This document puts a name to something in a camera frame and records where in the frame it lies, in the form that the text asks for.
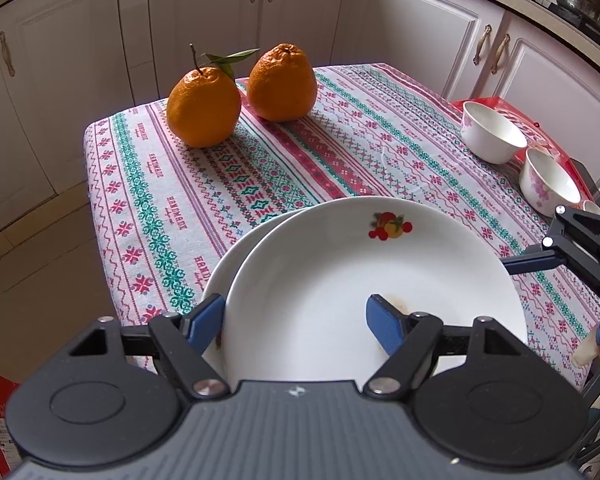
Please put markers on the patterned red green tablecloth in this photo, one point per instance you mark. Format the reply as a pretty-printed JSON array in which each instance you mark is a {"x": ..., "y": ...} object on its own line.
[{"x": 330, "y": 160}]

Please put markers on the orange with stem and leaf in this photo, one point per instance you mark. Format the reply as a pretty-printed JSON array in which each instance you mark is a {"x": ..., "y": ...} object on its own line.
[{"x": 202, "y": 110}]

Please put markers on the white plate with fruit print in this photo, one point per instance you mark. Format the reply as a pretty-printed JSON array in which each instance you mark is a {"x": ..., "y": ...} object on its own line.
[
  {"x": 227, "y": 265},
  {"x": 330, "y": 270}
]

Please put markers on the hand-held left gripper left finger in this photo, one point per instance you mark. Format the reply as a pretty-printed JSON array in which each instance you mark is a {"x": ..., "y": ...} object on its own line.
[{"x": 205, "y": 322}]

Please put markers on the red printed snack box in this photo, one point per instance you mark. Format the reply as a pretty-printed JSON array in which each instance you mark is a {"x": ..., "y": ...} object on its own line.
[{"x": 530, "y": 122}]

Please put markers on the orange without leaf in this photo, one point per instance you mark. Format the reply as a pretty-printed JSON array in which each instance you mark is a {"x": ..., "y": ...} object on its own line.
[{"x": 280, "y": 85}]

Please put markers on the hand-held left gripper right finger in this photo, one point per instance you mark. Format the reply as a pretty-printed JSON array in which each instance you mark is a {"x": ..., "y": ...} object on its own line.
[{"x": 385, "y": 325}]

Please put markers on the white kitchen cabinets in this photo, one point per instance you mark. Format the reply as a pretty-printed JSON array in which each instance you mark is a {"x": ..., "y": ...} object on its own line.
[{"x": 205, "y": 20}]

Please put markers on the black smartphone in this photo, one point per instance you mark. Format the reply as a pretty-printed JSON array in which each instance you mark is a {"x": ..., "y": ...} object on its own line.
[{"x": 587, "y": 175}]

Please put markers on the white bowl with pink flowers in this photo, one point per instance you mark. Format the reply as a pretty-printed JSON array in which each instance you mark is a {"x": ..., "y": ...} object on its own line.
[
  {"x": 545, "y": 185},
  {"x": 490, "y": 135},
  {"x": 592, "y": 207}
]

